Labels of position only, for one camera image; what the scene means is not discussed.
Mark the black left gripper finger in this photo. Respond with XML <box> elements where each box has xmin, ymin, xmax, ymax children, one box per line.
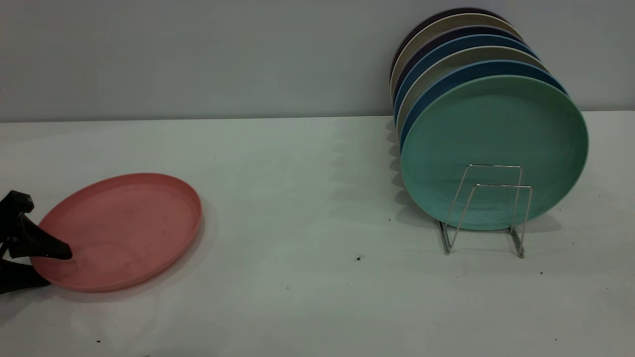
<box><xmin>0</xmin><ymin>190</ymin><xmax>73</xmax><ymax>260</ymax></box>
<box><xmin>0</xmin><ymin>261</ymin><xmax>51</xmax><ymax>296</ymax></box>

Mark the pink plate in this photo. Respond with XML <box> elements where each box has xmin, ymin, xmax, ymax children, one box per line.
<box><xmin>31</xmin><ymin>173</ymin><xmax>203</xmax><ymax>293</ymax></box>

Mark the beige plate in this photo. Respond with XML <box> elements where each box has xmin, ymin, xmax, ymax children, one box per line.
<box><xmin>396</xmin><ymin>46</ymin><xmax>549</xmax><ymax>134</ymax></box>
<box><xmin>389</xmin><ymin>13</ymin><xmax>524</xmax><ymax>100</ymax></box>

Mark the green plate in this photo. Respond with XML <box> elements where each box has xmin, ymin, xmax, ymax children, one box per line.
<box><xmin>400</xmin><ymin>74</ymin><xmax>589</xmax><ymax>232</ymax></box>

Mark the dark purple plate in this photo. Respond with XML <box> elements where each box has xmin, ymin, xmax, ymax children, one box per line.
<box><xmin>391</xmin><ymin>7</ymin><xmax>508</xmax><ymax>75</ymax></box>

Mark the blue plate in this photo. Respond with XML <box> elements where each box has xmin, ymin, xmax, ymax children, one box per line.
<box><xmin>399</xmin><ymin>60</ymin><xmax>569</xmax><ymax>149</ymax></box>
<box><xmin>393</xmin><ymin>34</ymin><xmax>539</xmax><ymax>119</ymax></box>

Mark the dark navy plate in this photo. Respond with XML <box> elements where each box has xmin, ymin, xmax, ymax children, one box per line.
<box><xmin>393</xmin><ymin>25</ymin><xmax>527</xmax><ymax>100</ymax></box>

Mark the silver wire plate rack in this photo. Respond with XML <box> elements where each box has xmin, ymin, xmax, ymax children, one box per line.
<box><xmin>437</xmin><ymin>164</ymin><xmax>533</xmax><ymax>259</ymax></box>

